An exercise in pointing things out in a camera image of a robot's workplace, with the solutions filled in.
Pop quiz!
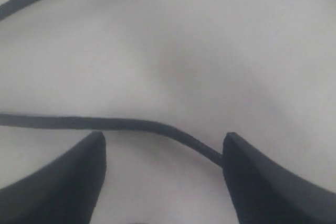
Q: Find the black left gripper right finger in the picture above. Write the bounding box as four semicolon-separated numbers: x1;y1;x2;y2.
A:
223;132;335;223

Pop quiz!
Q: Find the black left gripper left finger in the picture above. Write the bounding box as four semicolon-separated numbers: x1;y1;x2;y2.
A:
1;132;107;223

